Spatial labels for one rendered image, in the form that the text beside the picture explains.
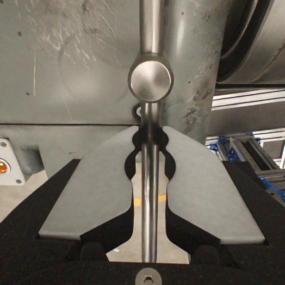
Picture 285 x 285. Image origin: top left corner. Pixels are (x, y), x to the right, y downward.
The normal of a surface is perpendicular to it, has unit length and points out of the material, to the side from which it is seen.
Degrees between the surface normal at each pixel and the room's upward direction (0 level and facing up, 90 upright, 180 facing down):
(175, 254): 0
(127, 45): 0
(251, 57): 39
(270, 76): 53
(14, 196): 0
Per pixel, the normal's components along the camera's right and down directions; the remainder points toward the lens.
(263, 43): -0.03, 0.90
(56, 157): -0.04, 0.51
